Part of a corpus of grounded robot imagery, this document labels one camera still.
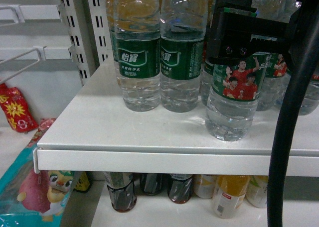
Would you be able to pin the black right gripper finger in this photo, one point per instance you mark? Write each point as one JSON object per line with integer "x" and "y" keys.
{"x": 236, "y": 33}

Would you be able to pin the clear water bottle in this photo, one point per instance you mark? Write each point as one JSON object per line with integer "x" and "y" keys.
{"x": 234, "y": 92}

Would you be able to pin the water bottle green logo label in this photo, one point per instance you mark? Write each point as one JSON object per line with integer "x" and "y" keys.
{"x": 137, "y": 29}

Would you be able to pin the white perforated shelf upright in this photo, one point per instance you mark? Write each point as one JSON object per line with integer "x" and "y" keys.
{"x": 88, "y": 32}

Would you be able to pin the dark drink bottle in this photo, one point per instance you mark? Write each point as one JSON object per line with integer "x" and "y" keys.
{"x": 151, "y": 183}
{"x": 179, "y": 187}

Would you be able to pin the orange juice bottle white label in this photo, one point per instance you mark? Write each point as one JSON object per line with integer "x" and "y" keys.
{"x": 229, "y": 194}

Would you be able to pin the dark tea bottle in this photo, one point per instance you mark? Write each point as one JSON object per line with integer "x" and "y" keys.
{"x": 121, "y": 190}

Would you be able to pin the red snack packet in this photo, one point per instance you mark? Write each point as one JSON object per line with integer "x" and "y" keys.
{"x": 16, "y": 110}

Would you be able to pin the teal cartoon snack bag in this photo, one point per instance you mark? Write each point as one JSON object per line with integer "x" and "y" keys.
{"x": 30, "y": 199}

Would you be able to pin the white wire display hook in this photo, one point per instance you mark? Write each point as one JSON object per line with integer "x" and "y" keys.
{"x": 35, "y": 55}

